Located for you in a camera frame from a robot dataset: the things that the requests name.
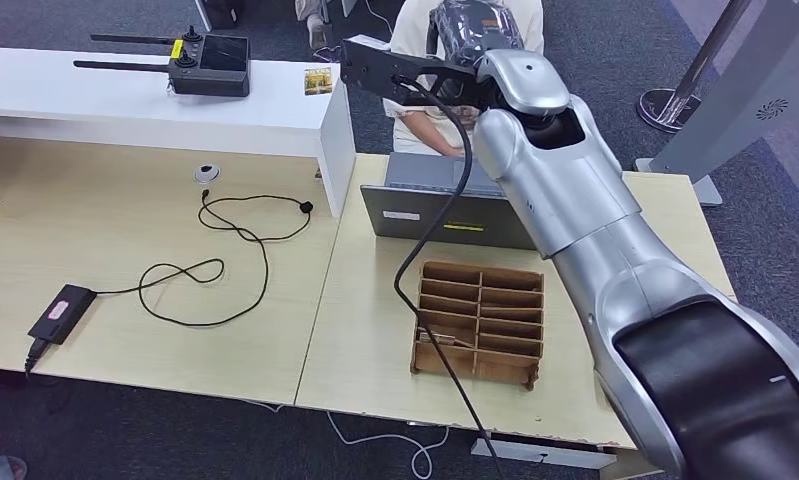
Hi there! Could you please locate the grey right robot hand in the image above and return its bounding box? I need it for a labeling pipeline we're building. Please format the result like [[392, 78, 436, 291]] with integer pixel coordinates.
[[428, 0, 526, 68]]

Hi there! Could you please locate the person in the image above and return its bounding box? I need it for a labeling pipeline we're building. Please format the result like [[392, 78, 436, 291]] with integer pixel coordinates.
[[382, 0, 546, 158]]

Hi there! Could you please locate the room key card tree print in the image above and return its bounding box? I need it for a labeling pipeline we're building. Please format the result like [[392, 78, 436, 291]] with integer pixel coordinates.
[[304, 66, 334, 97], [415, 329, 459, 347]]

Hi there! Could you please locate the wooden card organizer box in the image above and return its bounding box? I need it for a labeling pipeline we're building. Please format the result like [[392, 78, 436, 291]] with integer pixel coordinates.
[[409, 260, 546, 391]]

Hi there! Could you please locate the grey laptop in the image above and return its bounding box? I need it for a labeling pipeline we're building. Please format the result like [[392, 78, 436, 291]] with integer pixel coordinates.
[[360, 152, 539, 252]]

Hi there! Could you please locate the black box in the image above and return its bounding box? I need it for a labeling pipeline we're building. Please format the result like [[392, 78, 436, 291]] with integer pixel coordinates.
[[194, 0, 247, 29]]

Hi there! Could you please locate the grey kiosk stand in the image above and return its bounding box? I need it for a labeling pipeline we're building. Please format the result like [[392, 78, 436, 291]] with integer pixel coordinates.
[[634, 0, 799, 208]]

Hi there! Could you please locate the black remote controller with antennas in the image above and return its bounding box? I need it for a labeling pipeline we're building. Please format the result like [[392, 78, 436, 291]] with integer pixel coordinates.
[[72, 25, 251, 99]]

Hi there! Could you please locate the white raised counter shelf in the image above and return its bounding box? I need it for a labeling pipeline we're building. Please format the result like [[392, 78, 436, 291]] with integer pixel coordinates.
[[0, 42, 358, 219]]

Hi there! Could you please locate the white strip under desk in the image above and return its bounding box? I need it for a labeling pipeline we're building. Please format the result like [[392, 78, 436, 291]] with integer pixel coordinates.
[[471, 437, 602, 472]]

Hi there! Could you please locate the black power adapter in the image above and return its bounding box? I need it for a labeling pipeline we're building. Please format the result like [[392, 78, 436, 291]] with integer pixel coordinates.
[[27, 283, 99, 346]]

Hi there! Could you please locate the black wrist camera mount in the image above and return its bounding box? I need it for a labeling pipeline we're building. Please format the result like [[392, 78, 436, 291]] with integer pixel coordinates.
[[339, 34, 500, 111]]

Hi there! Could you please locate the chrome stanchion post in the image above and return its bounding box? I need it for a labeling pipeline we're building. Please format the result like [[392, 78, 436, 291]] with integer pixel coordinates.
[[637, 0, 751, 134]]

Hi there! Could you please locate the black adapter cable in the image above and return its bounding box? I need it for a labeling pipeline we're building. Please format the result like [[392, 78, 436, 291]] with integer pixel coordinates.
[[96, 190, 315, 329]]

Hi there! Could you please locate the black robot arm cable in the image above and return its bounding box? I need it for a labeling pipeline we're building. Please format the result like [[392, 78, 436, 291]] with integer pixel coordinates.
[[393, 74, 506, 480]]

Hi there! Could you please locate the white floor cable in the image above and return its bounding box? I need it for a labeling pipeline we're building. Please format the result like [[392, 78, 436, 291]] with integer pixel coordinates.
[[326, 411, 451, 480]]

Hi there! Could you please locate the black power cord plug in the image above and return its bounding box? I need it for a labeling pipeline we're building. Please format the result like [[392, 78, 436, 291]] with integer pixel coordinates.
[[23, 337, 52, 376]]

